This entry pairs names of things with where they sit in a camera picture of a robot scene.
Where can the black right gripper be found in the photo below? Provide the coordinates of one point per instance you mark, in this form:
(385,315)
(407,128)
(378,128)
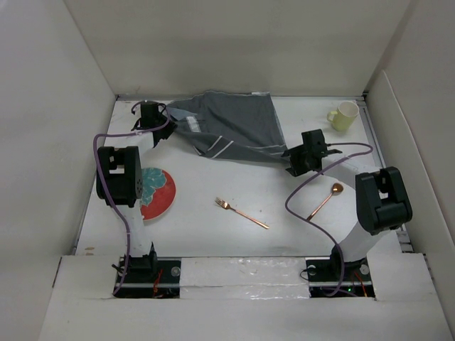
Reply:
(296,169)

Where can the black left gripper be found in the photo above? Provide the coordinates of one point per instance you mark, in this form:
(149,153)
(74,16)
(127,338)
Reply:
(169,127)

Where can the grey striped cloth placemat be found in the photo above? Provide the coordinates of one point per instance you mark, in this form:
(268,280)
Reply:
(238,127)

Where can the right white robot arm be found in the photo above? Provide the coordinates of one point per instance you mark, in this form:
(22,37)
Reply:
(381,200)

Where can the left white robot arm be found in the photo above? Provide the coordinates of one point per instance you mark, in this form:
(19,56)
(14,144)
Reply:
(119,183)

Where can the copper spoon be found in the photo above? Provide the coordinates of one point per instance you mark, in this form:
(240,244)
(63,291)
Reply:
(336,189)

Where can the red and teal round plate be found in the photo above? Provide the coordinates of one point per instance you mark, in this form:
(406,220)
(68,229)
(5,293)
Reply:
(159,191)

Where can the yellow-green mug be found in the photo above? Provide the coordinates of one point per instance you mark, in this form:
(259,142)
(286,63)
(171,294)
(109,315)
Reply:
(342,118)

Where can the copper fork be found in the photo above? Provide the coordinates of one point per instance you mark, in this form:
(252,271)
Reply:
(226,206)

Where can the white foam front board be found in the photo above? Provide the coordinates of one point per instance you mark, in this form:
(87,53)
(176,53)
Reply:
(397,278)

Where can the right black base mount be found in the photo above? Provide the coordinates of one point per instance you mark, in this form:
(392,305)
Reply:
(325,279)

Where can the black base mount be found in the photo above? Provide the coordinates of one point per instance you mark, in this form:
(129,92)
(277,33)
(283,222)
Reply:
(163,283)
(325,279)

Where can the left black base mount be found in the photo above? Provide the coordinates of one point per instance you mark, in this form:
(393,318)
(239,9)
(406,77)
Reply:
(163,283)

